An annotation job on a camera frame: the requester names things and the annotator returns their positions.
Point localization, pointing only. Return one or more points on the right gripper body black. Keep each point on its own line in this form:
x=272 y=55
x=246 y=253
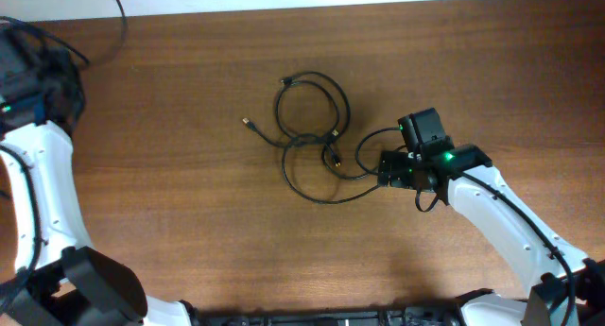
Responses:
x=402 y=166

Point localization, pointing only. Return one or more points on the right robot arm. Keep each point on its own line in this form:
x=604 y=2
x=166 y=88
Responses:
x=564 y=285

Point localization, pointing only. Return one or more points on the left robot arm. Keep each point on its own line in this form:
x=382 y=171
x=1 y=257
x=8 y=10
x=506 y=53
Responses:
x=61 y=279

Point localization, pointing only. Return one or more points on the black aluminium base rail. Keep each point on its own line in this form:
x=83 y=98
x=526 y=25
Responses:
x=331 y=316

